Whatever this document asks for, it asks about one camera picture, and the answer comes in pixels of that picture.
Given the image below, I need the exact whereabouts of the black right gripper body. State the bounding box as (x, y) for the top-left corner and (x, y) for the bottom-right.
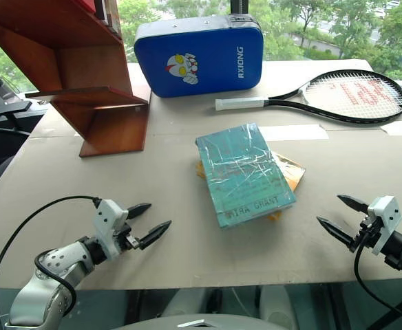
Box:
(355, 214), (381, 249)

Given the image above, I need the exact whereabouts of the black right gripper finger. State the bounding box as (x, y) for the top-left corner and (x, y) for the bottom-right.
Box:
(316, 216), (359, 254)
(337, 194), (370, 215)

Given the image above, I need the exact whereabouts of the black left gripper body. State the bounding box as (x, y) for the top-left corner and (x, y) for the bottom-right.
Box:
(117, 222), (143, 252)

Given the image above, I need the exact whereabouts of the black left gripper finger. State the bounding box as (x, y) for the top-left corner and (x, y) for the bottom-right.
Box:
(127, 203), (152, 220)
(138, 220), (173, 251)

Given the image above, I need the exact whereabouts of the orange paperback book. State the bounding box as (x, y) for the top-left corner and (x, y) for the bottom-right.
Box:
(195, 153), (306, 221)

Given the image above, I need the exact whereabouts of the teal plastic-wrapped book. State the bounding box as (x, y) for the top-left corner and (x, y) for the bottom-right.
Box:
(195, 122), (297, 230)

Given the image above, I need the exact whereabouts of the brown wooden shelf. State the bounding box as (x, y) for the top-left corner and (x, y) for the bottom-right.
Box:
(0, 0), (151, 158)

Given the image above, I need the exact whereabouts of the black tennis racket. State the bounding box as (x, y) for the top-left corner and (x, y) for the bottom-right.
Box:
(215, 69), (402, 124)

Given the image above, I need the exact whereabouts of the blue kick pad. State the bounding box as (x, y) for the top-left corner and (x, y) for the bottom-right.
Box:
(133, 14), (265, 99)

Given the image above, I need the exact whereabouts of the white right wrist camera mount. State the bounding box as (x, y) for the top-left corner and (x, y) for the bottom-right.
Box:
(367, 195), (402, 256)

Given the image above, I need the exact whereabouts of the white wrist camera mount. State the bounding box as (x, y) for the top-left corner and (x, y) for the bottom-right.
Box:
(93, 199), (129, 258)
(367, 195), (402, 256)

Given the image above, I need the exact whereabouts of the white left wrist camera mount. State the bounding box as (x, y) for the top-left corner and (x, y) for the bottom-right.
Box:
(93, 199), (129, 258)

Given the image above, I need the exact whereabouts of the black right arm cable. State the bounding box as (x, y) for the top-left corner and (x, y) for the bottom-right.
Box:
(354, 223), (402, 329)

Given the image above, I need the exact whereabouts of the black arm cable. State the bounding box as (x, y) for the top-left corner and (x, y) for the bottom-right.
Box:
(0, 195), (102, 330)
(354, 223), (402, 329)

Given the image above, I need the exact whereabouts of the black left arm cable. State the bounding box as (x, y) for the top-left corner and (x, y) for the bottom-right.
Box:
(0, 195), (102, 330)

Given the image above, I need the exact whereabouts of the black window post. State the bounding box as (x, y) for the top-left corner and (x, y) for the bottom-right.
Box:
(229, 0), (250, 16)

